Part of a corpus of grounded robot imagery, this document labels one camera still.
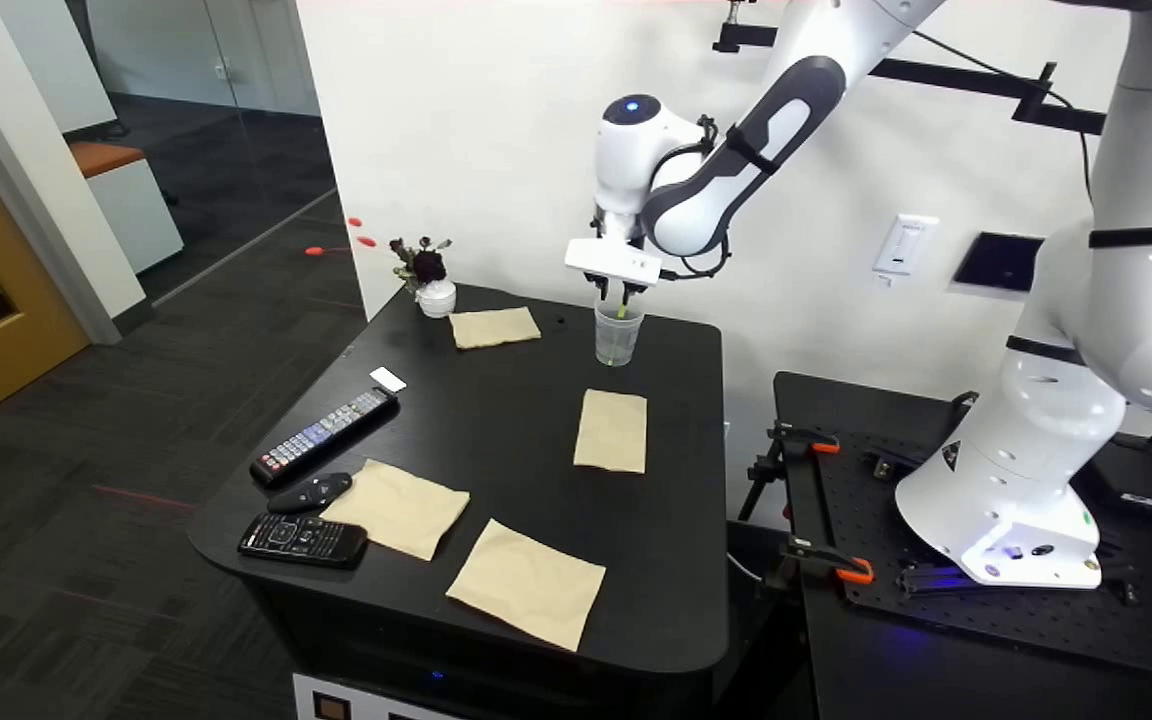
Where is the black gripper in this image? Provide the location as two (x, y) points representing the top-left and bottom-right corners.
(583, 270), (652, 321)

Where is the clear plastic cup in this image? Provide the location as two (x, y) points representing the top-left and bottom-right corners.
(592, 300), (646, 372)

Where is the wide black button remote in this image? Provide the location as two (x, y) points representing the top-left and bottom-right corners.
(234, 512), (373, 571)

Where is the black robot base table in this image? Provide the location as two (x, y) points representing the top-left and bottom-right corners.
(771, 369), (1152, 720)

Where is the small black remote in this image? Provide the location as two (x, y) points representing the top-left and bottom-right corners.
(263, 467), (357, 520)

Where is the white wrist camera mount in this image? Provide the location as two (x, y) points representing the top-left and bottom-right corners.
(560, 232), (669, 293)

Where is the long black remote control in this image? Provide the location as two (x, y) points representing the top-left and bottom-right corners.
(249, 384), (402, 490)

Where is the orange handled black clamp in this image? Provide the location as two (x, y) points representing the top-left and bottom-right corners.
(765, 420), (849, 465)
(756, 535), (881, 599)

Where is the black wall panel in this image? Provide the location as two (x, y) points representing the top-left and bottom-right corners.
(949, 229), (1043, 296)

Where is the black rounded work table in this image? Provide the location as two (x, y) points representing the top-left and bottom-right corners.
(182, 280), (731, 720)

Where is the large beige paper napkin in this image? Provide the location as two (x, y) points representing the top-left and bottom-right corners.
(444, 517), (613, 656)

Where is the narrow beige paper napkin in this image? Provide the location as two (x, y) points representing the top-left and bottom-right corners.
(567, 384), (652, 482)

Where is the white wall outlet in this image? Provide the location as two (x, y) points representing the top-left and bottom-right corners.
(866, 214), (942, 288)

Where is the thin black hanging cable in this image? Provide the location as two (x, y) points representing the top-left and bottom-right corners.
(921, 34), (1105, 217)

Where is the black camera boom rod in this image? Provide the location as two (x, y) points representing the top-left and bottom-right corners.
(712, 16), (1113, 140)

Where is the white vase with dark flowers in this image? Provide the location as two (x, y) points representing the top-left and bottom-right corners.
(386, 232), (461, 325)

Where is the small beige paper napkin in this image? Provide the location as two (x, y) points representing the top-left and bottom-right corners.
(447, 303), (543, 357)

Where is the white bench with orange cushion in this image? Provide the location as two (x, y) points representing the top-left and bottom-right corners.
(69, 131), (189, 275)

